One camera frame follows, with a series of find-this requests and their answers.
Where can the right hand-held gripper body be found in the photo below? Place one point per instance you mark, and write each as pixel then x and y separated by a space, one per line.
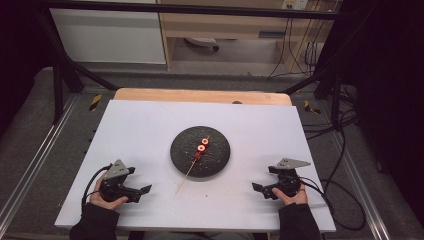
pixel 289 180

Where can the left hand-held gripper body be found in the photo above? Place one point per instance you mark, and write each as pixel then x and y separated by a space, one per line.
pixel 117 170

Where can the thin bamboo skewer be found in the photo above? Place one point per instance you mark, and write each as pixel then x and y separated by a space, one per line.
pixel 186 176

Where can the black speckled round plate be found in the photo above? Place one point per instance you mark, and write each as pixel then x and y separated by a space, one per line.
pixel 186 150

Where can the small red sausage piece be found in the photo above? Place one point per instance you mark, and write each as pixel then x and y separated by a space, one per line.
pixel 197 155

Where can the person's right hand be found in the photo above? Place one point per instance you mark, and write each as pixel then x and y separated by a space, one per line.
pixel 295 199

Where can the person's left hand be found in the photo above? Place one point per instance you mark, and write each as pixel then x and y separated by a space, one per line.
pixel 100 198

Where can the white board sheet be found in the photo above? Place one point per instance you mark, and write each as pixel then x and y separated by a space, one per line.
pixel 140 133

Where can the yellow black striped tape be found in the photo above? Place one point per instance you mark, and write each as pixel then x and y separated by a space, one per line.
pixel 95 102
pixel 310 107

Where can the small dark knob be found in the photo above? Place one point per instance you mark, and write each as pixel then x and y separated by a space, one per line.
pixel 237 102

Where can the wooden table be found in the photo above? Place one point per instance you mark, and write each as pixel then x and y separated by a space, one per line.
pixel 200 96

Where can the white cabinet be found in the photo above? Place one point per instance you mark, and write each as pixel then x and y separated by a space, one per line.
pixel 106 36

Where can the black curtain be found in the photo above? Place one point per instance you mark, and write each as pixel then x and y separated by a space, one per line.
pixel 16 50
pixel 390 83

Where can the white chair leg with caster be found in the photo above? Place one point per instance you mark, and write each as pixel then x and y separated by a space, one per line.
pixel 201 41

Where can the light wooden desk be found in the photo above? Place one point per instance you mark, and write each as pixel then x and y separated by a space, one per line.
pixel 230 26

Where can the aluminium rail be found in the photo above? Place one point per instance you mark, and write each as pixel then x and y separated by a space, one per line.
pixel 36 160
pixel 358 180

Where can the white wall socket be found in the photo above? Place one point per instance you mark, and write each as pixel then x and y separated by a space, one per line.
pixel 295 4

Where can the black metal frame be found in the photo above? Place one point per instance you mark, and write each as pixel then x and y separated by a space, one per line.
pixel 200 10

